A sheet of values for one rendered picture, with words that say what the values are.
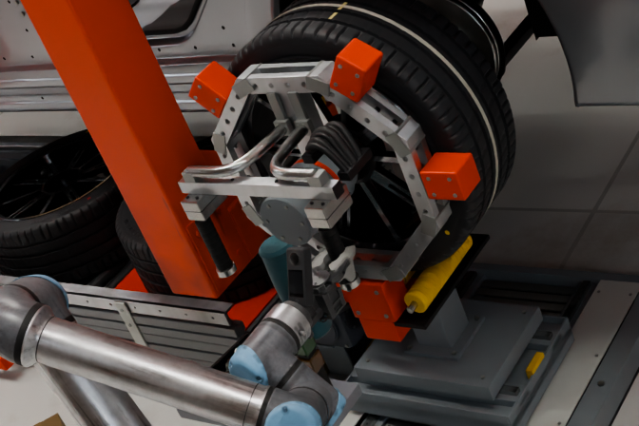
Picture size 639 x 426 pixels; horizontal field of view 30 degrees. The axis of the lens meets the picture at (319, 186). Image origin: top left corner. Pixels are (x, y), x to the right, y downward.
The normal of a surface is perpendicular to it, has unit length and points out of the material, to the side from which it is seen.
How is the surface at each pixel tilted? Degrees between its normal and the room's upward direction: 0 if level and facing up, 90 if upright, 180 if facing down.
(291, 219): 90
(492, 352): 0
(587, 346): 0
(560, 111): 0
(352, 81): 90
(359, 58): 35
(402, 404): 90
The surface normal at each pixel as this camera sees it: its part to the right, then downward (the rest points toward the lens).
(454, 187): -0.52, 0.59
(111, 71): 0.78, 0.03
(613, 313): -0.34, -0.81
